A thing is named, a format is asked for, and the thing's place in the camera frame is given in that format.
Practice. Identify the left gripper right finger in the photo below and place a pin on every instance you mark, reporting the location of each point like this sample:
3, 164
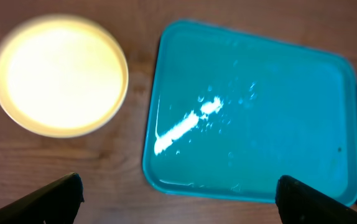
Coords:
299, 203

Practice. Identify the light green plate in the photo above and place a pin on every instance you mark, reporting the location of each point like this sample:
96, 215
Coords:
61, 76

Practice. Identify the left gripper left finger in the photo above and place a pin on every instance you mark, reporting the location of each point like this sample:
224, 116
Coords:
57, 202

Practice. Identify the teal plastic tray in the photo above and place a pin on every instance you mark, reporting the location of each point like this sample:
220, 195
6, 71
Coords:
231, 113

